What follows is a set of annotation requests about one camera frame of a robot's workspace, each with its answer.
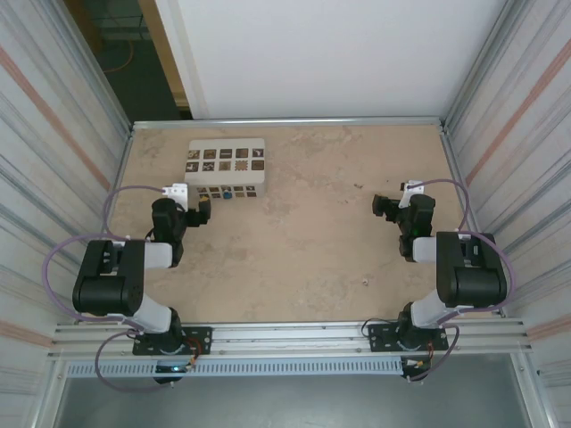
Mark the white box with picture tiles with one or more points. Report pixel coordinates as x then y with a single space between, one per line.
225 159

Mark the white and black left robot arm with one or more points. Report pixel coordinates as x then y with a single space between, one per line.
154 312

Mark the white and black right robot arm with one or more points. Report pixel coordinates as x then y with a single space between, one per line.
473 281

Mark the circuit board with green light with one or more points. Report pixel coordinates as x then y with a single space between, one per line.
173 368

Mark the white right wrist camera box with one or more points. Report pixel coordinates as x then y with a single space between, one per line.
409 192

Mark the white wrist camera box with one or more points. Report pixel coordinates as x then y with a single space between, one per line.
409 192
177 191

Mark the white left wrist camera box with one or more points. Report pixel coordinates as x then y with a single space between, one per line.
177 191

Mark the aluminium frame bar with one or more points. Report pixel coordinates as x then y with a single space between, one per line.
290 123

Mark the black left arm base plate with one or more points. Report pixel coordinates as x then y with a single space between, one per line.
201 341

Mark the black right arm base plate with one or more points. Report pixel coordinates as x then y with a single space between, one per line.
379 336

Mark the aluminium mounting rail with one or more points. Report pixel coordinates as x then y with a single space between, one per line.
290 339

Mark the wooden door frame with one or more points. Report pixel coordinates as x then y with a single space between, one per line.
167 53

